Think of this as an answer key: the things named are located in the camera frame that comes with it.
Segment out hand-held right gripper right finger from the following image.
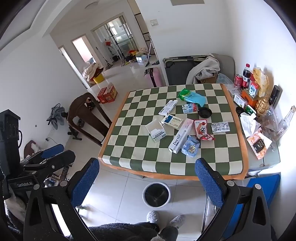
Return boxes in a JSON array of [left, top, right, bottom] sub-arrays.
[[195, 158, 272, 241]]

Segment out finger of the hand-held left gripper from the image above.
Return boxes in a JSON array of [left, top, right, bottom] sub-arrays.
[[20, 144, 65, 164], [20, 150, 76, 174]]

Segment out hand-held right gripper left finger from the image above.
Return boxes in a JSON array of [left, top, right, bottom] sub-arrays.
[[23, 158, 100, 241]]

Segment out blue snack wrapper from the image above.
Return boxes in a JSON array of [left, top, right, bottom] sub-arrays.
[[181, 136, 200, 158]]

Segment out round trash bin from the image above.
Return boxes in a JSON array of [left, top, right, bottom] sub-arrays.
[[142, 182, 171, 208]]

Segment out white toothpaste box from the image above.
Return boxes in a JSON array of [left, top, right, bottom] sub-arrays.
[[168, 118, 194, 154]]

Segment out red snack packet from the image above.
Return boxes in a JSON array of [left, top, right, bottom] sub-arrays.
[[194, 119, 215, 141]]

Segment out silver blister pack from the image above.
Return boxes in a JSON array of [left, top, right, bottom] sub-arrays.
[[211, 121, 230, 133]]

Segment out blue white medicine box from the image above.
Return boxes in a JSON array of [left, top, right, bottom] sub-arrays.
[[161, 114, 184, 130]]

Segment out small blue white carton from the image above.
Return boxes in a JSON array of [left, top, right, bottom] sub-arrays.
[[181, 103, 199, 114]]

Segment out long white medicine box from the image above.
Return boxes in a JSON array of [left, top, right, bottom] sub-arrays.
[[158, 100, 178, 116]]

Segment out person's left forearm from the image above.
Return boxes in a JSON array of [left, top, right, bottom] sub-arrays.
[[0, 197, 26, 241]]

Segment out black dumbbell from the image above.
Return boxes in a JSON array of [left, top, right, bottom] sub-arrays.
[[67, 131, 82, 141]]

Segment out grey cloth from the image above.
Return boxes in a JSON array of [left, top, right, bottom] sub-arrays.
[[47, 104, 66, 131]]

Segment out dark wooden chair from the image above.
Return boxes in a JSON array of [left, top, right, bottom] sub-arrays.
[[67, 92, 112, 147]]

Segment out person's grey slipper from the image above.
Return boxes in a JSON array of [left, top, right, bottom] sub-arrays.
[[147, 210, 160, 224], [169, 215, 184, 229]]

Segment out orange wet wipes packet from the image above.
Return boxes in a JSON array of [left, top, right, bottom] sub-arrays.
[[246, 132, 273, 160]]

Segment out round checkered table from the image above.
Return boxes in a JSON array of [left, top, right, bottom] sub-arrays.
[[98, 83, 249, 181]]

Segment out person's dark fleece legs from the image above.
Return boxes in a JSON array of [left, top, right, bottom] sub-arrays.
[[88, 222, 179, 241]]

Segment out black round lid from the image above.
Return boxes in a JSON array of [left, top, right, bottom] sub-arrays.
[[198, 107, 212, 119]]

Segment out white tissue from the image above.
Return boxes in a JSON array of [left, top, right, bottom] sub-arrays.
[[239, 112, 262, 137]]

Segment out red cardboard box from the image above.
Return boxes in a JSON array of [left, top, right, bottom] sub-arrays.
[[97, 88, 109, 103], [104, 83, 118, 102]]

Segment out blue plastic bag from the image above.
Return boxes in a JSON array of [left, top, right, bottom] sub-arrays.
[[185, 91, 207, 107]]

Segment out pile of clothes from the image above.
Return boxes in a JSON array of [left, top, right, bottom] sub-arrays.
[[82, 62, 104, 81]]

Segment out clear plastic bag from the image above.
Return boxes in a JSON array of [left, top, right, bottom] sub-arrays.
[[261, 107, 285, 142]]

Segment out green plastic bag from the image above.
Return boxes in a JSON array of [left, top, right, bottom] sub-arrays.
[[178, 88, 193, 102]]

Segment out orange box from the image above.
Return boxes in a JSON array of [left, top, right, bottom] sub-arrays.
[[242, 89, 258, 107]]

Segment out amber oil bottle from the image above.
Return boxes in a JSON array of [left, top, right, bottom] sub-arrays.
[[257, 93, 271, 116]]

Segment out clear glass bottle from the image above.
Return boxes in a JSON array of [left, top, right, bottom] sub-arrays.
[[276, 105, 296, 139]]

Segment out blue white milk carton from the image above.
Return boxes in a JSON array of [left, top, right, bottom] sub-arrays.
[[248, 82, 259, 99]]

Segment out brown cardboard box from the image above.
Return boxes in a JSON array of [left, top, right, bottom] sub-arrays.
[[195, 74, 218, 84]]

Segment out black container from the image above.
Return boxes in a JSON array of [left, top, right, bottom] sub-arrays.
[[269, 85, 282, 107]]

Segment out yellow plastic bag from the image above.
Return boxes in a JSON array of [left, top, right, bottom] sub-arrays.
[[252, 67, 270, 98]]

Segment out white cloth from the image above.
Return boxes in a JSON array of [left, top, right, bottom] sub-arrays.
[[186, 54, 221, 84]]

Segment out pink suitcase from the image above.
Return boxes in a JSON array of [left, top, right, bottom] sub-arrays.
[[144, 67, 163, 88]]

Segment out black coat rack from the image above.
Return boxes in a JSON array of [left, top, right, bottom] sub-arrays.
[[104, 24, 125, 67]]

